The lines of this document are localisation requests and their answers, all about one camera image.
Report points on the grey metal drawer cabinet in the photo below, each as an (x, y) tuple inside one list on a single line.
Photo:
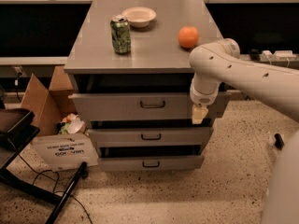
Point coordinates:
[(156, 64)]

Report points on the green soda can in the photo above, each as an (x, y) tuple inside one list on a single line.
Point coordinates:
[(120, 32)]

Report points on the black stand with tray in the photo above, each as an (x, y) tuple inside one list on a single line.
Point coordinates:
[(16, 132)]

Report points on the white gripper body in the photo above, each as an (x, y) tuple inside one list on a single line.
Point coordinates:
[(204, 99)]

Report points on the grey bottom drawer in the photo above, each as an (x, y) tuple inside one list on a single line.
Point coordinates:
[(169, 163)]

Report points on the orange fruit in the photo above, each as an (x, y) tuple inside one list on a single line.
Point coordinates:
[(188, 37)]

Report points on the white power strip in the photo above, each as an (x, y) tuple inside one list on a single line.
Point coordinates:
[(278, 55)]

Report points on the brown cardboard box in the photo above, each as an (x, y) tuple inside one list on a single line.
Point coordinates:
[(50, 105)]

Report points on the black small device on ledge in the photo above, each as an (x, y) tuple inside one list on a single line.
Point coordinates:
[(254, 55)]

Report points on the grey drawer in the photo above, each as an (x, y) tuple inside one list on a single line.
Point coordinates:
[(133, 137), (169, 163), (133, 106)]

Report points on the white bowl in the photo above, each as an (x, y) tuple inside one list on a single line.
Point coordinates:
[(139, 17)]

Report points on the grey middle drawer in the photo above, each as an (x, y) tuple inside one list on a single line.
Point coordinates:
[(133, 137)]

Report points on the black bar right floor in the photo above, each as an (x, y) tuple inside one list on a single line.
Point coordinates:
[(279, 143)]

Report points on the grey top drawer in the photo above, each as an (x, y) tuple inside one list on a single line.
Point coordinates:
[(133, 106)]

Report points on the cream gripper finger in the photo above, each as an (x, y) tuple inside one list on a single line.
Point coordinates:
[(198, 113)]

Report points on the trash in cardboard box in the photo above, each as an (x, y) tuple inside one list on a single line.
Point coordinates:
[(71, 124)]

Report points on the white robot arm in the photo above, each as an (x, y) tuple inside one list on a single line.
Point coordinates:
[(277, 87)]

